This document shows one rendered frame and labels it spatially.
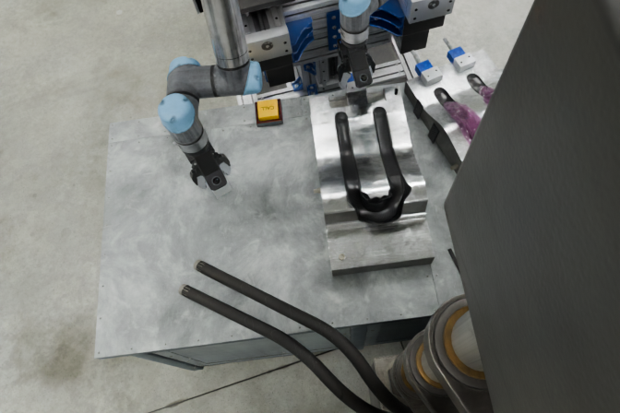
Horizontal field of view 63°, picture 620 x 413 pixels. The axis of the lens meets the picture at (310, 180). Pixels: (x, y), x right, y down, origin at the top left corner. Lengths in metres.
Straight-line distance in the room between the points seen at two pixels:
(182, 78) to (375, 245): 0.62
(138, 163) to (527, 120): 1.45
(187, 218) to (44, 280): 1.19
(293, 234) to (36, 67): 2.11
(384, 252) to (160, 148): 0.74
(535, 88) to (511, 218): 0.06
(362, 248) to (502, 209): 1.08
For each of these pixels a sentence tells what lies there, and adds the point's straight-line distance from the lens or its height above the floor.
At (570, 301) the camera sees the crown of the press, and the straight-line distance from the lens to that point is 0.18.
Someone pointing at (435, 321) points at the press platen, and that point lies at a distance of 0.58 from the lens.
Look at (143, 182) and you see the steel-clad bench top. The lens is 1.55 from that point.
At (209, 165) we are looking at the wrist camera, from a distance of 1.26.
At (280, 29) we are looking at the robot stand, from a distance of 1.48.
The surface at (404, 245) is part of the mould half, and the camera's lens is 1.30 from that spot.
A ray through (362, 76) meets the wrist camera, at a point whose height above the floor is 0.99.
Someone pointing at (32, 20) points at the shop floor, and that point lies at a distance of 3.39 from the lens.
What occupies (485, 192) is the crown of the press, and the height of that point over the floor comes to 1.89.
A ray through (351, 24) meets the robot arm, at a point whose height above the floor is 1.13.
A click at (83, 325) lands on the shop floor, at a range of 2.40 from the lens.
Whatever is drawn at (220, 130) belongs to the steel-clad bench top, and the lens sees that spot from 1.55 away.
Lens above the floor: 2.10
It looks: 65 degrees down
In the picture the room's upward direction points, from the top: 10 degrees counter-clockwise
